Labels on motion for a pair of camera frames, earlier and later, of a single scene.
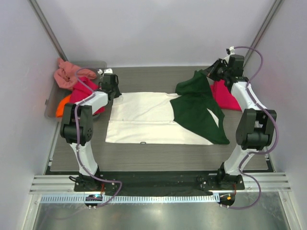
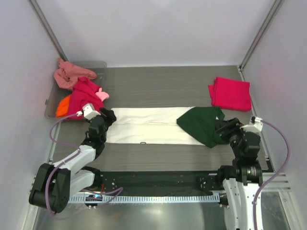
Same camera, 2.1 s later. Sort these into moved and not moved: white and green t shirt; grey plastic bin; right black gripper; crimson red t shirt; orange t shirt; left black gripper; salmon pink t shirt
Moved: white and green t shirt; right black gripper; left black gripper
Not moved: crimson red t shirt; grey plastic bin; orange t shirt; salmon pink t shirt
